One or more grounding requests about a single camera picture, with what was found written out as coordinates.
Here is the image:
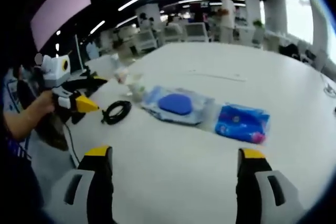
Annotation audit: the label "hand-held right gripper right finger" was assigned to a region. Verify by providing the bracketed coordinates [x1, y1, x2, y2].
[235, 148, 307, 224]

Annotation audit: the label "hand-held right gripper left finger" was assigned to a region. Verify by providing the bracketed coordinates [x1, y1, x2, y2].
[43, 145, 114, 224]

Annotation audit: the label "clear plastic packet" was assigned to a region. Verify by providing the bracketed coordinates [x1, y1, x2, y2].
[113, 53, 130, 85]

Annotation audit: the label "white paper cup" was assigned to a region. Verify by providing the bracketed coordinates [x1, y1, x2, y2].
[127, 73, 147, 102]

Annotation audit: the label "blue tissue pack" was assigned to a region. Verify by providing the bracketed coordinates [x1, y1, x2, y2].
[214, 103, 271, 145]

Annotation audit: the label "wet wipes packet blue lid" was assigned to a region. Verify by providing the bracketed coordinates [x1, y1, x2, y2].
[141, 85, 215, 127]

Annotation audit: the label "person's left hand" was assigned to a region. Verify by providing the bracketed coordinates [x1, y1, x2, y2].
[33, 89, 57, 116]

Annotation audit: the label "dark monitor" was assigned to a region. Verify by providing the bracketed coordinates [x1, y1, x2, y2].
[72, 34, 88, 74]

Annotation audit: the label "projector screen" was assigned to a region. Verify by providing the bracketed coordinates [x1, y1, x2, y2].
[29, 0, 92, 52]

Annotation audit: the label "white table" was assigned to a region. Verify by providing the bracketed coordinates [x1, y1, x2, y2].
[39, 41, 336, 224]

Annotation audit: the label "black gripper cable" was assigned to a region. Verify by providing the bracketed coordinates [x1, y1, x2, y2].
[64, 123, 80, 169]

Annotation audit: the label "black cables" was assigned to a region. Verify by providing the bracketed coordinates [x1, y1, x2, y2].
[322, 79, 336, 97]

